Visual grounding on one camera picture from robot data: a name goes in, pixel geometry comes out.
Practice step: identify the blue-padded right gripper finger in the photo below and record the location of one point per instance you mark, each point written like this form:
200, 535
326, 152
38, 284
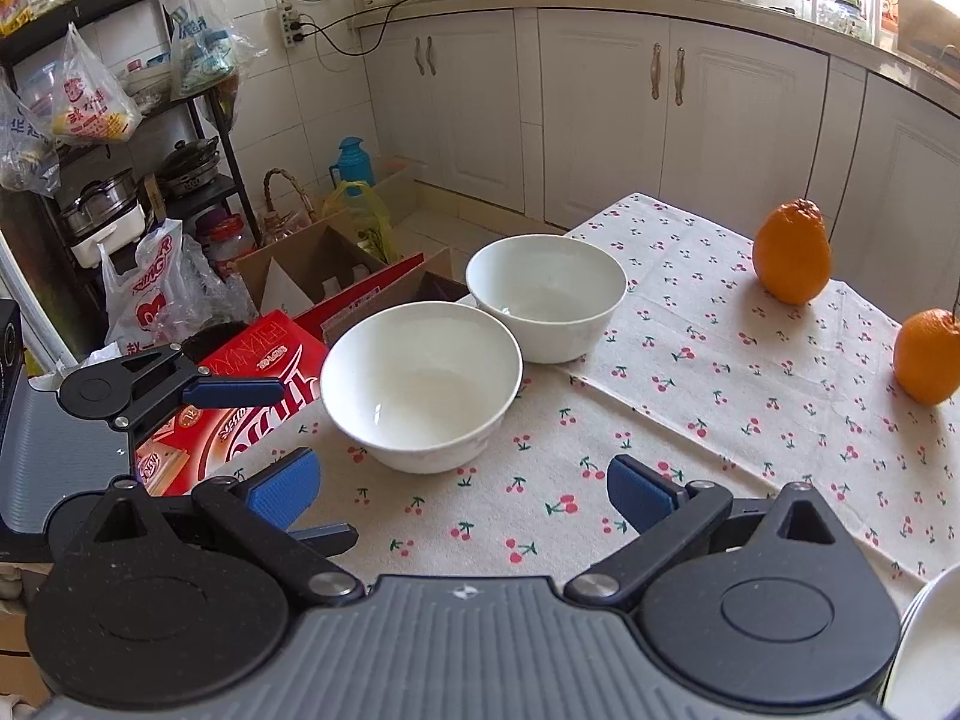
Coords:
674, 524
251, 518

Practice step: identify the yellow plastic bag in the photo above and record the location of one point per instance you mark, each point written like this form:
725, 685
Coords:
369, 215

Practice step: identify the teal thermos jug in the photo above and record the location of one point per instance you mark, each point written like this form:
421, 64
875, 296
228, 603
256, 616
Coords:
353, 164

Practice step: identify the bumpy orange tangerine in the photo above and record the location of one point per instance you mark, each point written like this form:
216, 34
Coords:
791, 253

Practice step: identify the cherry print tablecloth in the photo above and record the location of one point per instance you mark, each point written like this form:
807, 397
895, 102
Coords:
701, 376

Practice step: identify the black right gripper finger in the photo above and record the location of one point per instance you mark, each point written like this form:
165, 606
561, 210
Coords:
137, 393
328, 540

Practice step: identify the white plate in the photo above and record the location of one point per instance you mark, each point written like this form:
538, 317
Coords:
925, 677

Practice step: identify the white floral bowl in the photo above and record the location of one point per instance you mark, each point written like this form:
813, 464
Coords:
423, 386

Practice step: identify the wicker basket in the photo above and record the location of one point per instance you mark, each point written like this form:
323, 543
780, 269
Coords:
284, 218

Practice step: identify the white plastic bag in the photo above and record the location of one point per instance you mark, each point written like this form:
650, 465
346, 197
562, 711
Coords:
170, 294

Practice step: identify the black metal shelf rack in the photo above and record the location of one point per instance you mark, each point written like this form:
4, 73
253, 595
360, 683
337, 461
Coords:
62, 303

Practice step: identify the red gift box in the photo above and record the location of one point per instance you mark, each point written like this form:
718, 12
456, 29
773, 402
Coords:
203, 441

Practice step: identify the orange with green leaf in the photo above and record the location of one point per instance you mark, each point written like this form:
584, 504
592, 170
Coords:
926, 355

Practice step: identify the white power strip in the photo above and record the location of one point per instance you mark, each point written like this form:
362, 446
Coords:
289, 19

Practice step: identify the white kitchen cabinets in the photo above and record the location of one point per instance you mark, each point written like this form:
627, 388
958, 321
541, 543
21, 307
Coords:
555, 108

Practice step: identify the open cardboard box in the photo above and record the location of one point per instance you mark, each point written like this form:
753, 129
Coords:
326, 283

